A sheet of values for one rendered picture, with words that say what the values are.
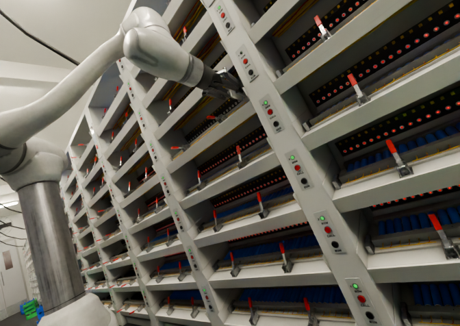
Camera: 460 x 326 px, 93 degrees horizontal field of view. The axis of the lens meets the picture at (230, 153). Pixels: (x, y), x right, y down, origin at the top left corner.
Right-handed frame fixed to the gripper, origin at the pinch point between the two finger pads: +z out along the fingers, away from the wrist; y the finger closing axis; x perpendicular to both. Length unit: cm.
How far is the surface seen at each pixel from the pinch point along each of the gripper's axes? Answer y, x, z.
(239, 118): 0.9, 11.0, -2.5
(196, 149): 28.0, 10.5, -1.6
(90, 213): 194, -3, 2
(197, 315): 78, 81, 21
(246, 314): 42, 80, 22
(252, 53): -14.5, -3.1, -7.7
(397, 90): -40.4, 28.0, -0.4
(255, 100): -8.1, 9.9, -4.0
